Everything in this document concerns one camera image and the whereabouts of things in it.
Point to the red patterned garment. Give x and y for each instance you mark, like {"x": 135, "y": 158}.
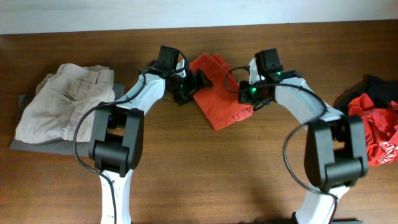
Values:
{"x": 380, "y": 129}

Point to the grey folded garment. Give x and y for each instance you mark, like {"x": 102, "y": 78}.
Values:
{"x": 56, "y": 146}

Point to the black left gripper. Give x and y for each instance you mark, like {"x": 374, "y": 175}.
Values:
{"x": 193, "y": 85}

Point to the beige folded shorts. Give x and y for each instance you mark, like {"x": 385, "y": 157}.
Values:
{"x": 61, "y": 100}

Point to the orange soccer t-shirt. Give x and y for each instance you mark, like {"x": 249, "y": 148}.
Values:
{"x": 218, "y": 102}

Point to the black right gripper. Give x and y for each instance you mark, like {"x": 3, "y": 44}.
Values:
{"x": 244, "y": 96}

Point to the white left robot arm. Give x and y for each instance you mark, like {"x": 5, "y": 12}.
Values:
{"x": 117, "y": 137}

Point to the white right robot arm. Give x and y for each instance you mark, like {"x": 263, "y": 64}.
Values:
{"x": 335, "y": 147}

